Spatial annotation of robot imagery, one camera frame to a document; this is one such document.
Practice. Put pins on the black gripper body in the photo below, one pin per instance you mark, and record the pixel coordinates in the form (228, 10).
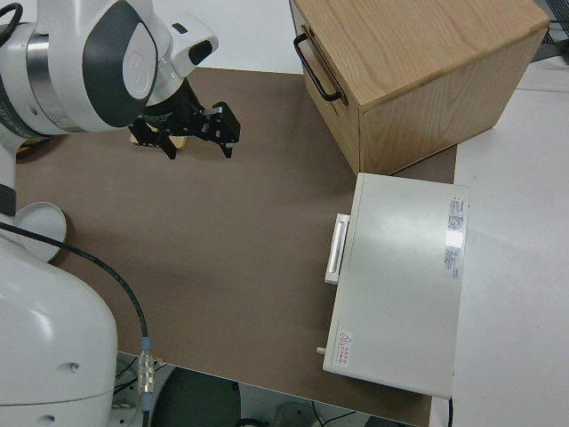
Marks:
(178, 116)

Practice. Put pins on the brown table mat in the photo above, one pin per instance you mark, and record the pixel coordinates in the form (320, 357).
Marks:
(222, 244)

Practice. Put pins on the white toaster oven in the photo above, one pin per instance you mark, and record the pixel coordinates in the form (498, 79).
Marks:
(400, 284)

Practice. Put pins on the brown wicker basket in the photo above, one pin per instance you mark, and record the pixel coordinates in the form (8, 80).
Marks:
(33, 146)

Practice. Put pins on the gray round plate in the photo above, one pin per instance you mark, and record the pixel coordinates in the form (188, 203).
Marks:
(42, 222)

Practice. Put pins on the wooden mug stand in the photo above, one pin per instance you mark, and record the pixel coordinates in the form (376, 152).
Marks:
(180, 142)

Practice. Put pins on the light wooden drawer cabinet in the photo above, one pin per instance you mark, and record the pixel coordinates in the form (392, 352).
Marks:
(422, 53)

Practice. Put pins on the black round floor base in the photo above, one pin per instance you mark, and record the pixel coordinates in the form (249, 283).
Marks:
(195, 400)

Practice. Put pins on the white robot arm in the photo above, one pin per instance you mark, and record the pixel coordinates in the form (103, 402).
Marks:
(120, 58)

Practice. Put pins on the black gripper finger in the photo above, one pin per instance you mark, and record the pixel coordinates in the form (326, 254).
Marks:
(226, 146)
(170, 147)

